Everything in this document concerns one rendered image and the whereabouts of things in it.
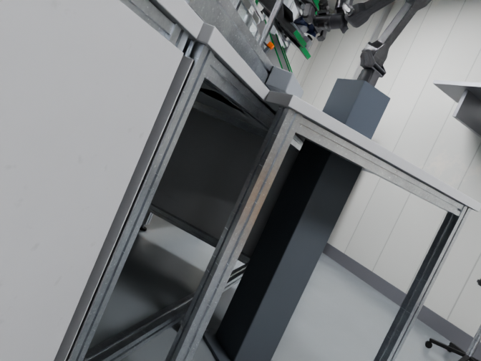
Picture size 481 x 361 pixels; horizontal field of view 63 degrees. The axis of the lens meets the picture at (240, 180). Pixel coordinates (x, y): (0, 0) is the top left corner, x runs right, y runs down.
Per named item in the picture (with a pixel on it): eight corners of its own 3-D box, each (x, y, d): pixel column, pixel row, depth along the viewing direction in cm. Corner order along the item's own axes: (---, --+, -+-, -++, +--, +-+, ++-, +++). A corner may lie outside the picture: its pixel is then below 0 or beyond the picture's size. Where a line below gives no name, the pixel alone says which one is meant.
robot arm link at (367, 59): (383, 79, 138) (391, 61, 137) (371, 67, 132) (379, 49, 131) (367, 76, 143) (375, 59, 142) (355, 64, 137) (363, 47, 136)
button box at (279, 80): (296, 107, 136) (304, 91, 136) (285, 92, 116) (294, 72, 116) (278, 100, 138) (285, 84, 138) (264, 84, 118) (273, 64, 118)
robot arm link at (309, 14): (337, 41, 163) (341, 26, 164) (322, 15, 147) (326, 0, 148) (318, 41, 167) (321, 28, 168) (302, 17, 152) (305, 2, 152)
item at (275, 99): (478, 212, 137) (482, 204, 137) (288, 106, 91) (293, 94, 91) (344, 163, 197) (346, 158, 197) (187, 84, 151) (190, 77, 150)
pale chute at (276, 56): (287, 93, 169) (296, 88, 168) (275, 82, 158) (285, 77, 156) (268, 39, 177) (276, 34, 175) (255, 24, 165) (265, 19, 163)
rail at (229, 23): (282, 119, 153) (294, 93, 152) (182, 19, 68) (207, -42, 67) (269, 114, 155) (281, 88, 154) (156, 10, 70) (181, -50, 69)
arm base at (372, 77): (376, 92, 137) (384, 76, 136) (364, 84, 133) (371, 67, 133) (361, 91, 143) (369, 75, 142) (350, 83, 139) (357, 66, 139)
